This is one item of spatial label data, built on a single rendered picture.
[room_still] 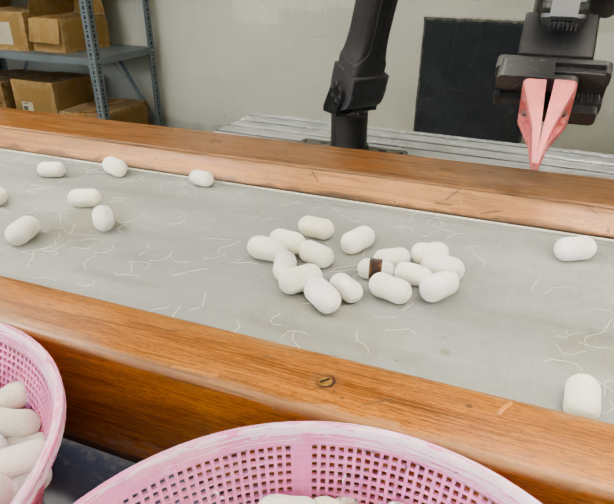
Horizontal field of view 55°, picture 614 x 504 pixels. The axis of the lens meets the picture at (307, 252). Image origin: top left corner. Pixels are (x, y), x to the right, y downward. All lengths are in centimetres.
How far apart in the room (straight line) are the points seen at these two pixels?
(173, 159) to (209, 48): 229
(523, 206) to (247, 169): 32
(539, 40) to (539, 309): 27
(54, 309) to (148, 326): 7
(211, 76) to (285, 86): 41
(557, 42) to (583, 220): 17
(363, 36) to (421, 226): 40
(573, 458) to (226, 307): 27
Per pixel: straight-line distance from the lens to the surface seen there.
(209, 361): 37
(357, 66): 94
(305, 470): 33
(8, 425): 40
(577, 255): 57
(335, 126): 101
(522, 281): 53
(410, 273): 49
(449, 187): 66
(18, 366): 43
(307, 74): 281
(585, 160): 112
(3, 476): 37
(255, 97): 296
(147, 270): 54
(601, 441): 35
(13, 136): 94
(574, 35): 64
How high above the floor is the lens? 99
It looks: 27 degrees down
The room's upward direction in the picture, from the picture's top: straight up
